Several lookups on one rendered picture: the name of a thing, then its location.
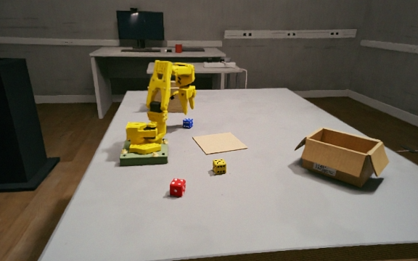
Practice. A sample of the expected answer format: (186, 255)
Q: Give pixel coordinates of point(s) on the tan flat mat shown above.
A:
(219, 143)

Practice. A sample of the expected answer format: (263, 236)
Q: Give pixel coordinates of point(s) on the yellow die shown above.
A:
(219, 166)

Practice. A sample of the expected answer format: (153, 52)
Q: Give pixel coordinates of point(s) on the red die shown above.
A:
(177, 187)

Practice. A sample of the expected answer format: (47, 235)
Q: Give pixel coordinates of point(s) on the dark blue die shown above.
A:
(187, 123)

